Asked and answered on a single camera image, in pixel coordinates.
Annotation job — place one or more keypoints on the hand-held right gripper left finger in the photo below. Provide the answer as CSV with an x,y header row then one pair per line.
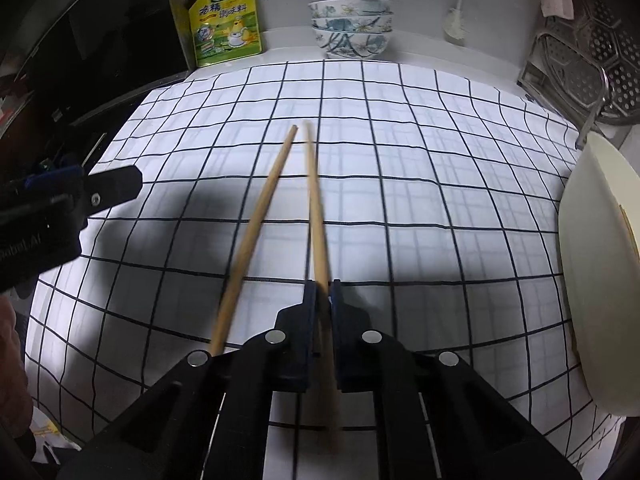
x,y
311,340

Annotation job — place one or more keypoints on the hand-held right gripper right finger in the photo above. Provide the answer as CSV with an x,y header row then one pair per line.
x,y
337,340

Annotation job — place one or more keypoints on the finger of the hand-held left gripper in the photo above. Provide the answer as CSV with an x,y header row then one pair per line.
x,y
52,177
115,185

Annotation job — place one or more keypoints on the straight wooden chopstick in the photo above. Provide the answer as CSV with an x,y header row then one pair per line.
x,y
316,220
260,220

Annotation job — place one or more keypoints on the large cream plastic basin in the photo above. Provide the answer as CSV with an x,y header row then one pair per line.
x,y
595,285

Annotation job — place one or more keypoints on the person's left hand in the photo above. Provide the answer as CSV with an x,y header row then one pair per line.
x,y
12,370

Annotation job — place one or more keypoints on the white black checked cloth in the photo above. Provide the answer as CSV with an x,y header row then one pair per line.
x,y
425,185

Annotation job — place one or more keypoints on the yellow green seasoning pouch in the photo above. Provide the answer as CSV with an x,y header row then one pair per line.
x,y
225,25

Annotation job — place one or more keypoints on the perforated metal steamer plate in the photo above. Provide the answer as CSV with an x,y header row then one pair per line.
x,y
615,85

